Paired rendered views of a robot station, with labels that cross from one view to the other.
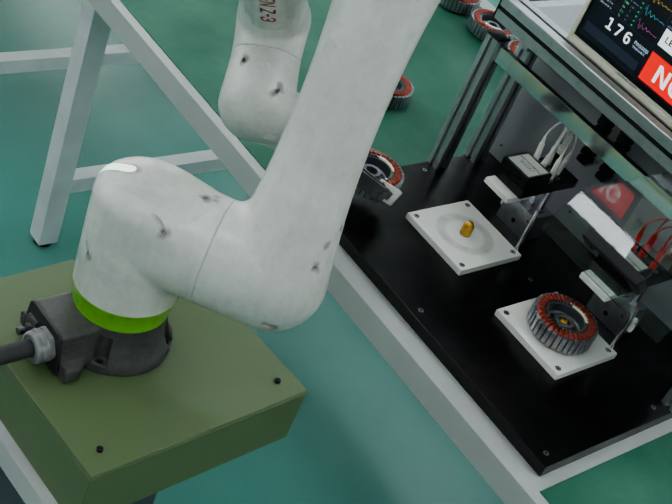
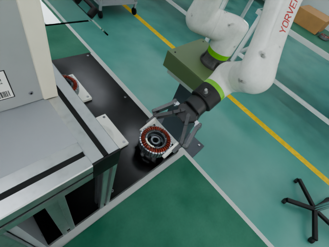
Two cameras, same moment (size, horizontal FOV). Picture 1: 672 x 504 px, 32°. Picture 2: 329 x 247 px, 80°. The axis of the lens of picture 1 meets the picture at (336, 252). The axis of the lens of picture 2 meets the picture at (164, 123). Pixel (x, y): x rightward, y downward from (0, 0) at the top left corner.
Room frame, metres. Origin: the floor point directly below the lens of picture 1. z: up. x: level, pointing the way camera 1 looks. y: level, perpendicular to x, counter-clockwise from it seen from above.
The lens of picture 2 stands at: (2.06, -0.07, 1.37)
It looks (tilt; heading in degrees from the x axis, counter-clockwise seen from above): 49 degrees down; 170
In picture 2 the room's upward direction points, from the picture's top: 25 degrees clockwise
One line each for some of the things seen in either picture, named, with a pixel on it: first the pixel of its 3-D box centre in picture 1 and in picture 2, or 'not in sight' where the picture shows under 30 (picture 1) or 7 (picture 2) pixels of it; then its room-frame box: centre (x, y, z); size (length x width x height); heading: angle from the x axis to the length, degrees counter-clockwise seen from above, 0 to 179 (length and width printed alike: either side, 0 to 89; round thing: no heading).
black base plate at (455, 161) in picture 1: (510, 289); (76, 118); (1.63, -0.29, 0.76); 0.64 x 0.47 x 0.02; 51
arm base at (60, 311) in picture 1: (77, 327); (220, 55); (1.03, 0.25, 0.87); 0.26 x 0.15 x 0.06; 143
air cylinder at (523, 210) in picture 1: (524, 214); not in sight; (1.81, -0.28, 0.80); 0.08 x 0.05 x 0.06; 51
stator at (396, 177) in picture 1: (370, 173); (154, 141); (1.68, 0.00, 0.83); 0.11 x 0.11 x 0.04
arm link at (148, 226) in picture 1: (147, 244); (225, 36); (1.08, 0.21, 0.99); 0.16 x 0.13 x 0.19; 89
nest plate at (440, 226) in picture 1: (463, 236); (97, 137); (1.69, -0.19, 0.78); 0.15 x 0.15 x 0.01; 51
